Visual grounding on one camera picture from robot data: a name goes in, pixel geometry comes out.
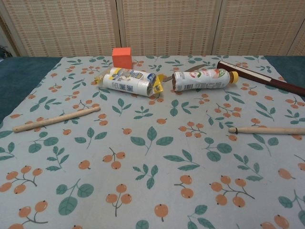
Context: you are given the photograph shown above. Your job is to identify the woven bamboo folding screen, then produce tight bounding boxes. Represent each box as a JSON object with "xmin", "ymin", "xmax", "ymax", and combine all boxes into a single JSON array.
[{"xmin": 0, "ymin": 0, "xmax": 305, "ymax": 58}]

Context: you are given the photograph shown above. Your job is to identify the dark red closed folding fan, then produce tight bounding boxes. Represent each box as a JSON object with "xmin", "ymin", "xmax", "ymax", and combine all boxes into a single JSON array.
[{"xmin": 216, "ymin": 60, "xmax": 305, "ymax": 97}]

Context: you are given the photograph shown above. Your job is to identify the white bottle with yellow cap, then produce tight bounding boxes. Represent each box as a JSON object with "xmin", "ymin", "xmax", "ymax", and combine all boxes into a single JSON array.
[{"xmin": 171, "ymin": 68, "xmax": 239, "ymax": 93}]

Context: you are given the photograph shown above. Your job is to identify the orange block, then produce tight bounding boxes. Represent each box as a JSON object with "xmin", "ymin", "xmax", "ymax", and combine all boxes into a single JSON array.
[{"xmin": 112, "ymin": 47, "xmax": 132, "ymax": 69}]

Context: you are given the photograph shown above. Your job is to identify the floral tablecloth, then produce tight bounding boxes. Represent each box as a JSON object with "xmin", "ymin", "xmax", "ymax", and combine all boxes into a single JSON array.
[{"xmin": 0, "ymin": 55, "xmax": 305, "ymax": 229}]

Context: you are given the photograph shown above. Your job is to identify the wrapped pack of white rolls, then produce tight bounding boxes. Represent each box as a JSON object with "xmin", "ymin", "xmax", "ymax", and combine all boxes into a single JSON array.
[{"xmin": 92, "ymin": 67, "xmax": 165, "ymax": 97}]

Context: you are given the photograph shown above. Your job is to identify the wooden stick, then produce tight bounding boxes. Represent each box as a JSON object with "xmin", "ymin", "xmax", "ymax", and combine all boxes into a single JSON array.
[
  {"xmin": 12, "ymin": 106, "xmax": 102, "ymax": 134},
  {"xmin": 228, "ymin": 126, "xmax": 305, "ymax": 135}
]

